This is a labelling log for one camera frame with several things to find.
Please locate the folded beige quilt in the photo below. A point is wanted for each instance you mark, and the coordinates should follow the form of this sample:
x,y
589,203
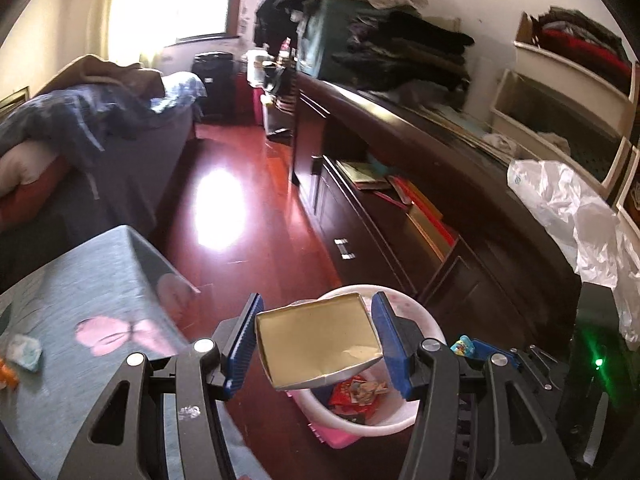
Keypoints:
x,y
20,165

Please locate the white appliance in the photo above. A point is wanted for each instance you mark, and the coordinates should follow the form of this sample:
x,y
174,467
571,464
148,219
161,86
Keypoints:
x,y
257,67

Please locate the black hanging jacket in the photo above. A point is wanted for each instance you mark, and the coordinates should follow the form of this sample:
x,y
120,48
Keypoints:
x,y
275,10

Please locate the green book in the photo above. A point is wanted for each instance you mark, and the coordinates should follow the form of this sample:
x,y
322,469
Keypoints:
x,y
357,171

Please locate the stack of dark folded clothes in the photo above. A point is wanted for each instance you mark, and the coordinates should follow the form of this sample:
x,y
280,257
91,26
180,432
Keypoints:
x,y
400,55

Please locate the white plastic bag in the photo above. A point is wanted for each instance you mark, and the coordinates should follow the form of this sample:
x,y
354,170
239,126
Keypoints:
x,y
575,210

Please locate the black suitcase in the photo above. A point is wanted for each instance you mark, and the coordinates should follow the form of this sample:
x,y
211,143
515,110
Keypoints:
x,y
212,85

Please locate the light teal packet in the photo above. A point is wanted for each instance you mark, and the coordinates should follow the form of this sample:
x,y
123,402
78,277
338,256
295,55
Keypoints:
x,y
25,352

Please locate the dark wooden dresser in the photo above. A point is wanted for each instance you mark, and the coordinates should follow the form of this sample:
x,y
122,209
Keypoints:
x,y
480,185

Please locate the clothes in storage bin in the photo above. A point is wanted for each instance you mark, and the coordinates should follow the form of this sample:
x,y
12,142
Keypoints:
x,y
585,35

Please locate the white plastic trash bin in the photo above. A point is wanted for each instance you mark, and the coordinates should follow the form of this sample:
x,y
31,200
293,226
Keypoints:
x,y
360,422

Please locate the colourful small wrapper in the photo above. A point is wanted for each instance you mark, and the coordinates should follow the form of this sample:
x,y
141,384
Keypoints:
x,y
460,347

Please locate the small orange box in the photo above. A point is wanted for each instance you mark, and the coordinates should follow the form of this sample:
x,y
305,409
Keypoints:
x,y
7,375

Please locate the red white snack wrapper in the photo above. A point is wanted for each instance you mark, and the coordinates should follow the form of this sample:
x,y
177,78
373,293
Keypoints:
x,y
345,392

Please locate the tan blanket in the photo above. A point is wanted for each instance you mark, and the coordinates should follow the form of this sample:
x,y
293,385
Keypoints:
x,y
100,72

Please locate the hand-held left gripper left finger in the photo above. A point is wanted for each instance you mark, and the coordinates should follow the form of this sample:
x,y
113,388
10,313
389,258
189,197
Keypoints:
x,y
242,345

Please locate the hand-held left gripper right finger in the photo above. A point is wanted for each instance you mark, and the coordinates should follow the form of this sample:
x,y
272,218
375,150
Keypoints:
x,y
390,340

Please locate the white cloth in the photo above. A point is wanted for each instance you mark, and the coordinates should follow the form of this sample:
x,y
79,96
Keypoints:
x,y
555,141

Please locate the red book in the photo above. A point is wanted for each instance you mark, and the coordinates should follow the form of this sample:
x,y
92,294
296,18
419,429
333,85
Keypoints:
x,y
402,191

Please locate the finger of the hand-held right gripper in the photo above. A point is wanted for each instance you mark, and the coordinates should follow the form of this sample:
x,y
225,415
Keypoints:
x,y
482,346

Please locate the white cardboard box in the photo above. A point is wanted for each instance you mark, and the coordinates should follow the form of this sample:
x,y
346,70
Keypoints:
x,y
315,335

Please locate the black bag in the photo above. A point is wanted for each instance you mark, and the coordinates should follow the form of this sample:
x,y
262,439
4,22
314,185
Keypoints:
x,y
280,85

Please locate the floral green tablecloth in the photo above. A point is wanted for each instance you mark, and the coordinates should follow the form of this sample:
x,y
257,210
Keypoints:
x,y
90,280

